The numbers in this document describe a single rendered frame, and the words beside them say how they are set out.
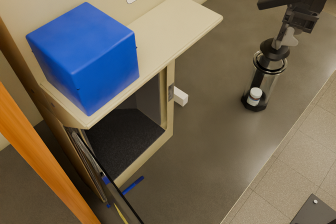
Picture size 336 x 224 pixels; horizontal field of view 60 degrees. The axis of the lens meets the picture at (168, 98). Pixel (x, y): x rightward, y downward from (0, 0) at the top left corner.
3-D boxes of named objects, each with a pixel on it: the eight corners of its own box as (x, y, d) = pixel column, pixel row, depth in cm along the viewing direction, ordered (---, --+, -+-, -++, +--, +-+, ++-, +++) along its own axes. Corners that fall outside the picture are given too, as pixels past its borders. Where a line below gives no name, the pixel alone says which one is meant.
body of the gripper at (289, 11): (309, 36, 78) (329, -3, 68) (277, 27, 80) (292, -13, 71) (314, 20, 82) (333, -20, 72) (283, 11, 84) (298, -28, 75)
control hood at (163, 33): (56, 120, 51) (36, 84, 43) (176, 30, 66) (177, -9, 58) (98, 160, 47) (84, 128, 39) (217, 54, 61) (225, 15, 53)
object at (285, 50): (262, 41, 96) (267, 25, 91) (290, 49, 94) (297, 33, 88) (254, 59, 91) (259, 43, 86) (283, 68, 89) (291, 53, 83)
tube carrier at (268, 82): (245, 85, 116) (258, 44, 99) (272, 94, 113) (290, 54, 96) (237, 104, 110) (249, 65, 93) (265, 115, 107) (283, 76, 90)
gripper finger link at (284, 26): (280, 44, 82) (292, 16, 76) (275, 42, 82) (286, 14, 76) (283, 35, 85) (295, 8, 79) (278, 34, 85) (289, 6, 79)
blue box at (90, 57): (46, 81, 44) (23, 35, 37) (98, 47, 48) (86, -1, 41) (89, 118, 40) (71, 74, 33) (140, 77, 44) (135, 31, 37)
